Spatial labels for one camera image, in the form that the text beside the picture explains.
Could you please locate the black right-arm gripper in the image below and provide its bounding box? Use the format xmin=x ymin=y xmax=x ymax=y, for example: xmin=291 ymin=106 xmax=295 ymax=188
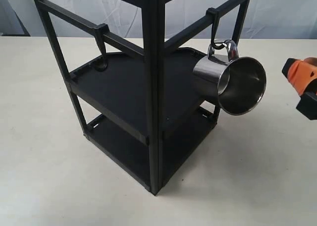
xmin=282 ymin=57 xmax=317 ymax=120

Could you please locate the stainless steel mug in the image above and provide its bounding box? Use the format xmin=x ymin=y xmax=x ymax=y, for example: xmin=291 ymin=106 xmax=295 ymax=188
xmin=192 ymin=40 xmax=266 ymax=116

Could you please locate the black hook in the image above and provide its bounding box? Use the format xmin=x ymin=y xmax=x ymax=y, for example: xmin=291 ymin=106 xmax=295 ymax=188
xmin=93 ymin=23 xmax=109 ymax=72
xmin=206 ymin=7 xmax=229 ymax=52

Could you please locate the black shelf rack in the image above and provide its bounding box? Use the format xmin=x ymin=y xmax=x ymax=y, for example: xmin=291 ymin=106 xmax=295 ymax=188
xmin=34 ymin=0 xmax=250 ymax=195

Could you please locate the white backdrop curtain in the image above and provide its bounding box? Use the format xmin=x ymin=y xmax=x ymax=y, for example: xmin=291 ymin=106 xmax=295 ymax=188
xmin=0 ymin=0 xmax=317 ymax=39

